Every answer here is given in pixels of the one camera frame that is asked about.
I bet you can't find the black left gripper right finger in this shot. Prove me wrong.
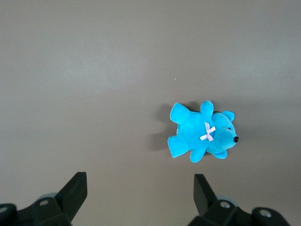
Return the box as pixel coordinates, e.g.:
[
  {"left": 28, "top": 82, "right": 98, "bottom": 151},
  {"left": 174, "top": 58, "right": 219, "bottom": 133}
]
[{"left": 188, "top": 173, "right": 290, "bottom": 226}]

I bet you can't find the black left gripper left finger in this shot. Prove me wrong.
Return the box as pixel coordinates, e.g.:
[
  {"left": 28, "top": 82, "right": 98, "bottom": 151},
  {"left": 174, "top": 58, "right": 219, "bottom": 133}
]
[{"left": 0, "top": 172, "right": 88, "bottom": 226}]

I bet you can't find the blue teddy bear plush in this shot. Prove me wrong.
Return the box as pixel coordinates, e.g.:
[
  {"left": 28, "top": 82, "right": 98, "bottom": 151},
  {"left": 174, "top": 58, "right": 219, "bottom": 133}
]
[{"left": 167, "top": 100, "right": 240, "bottom": 164}]

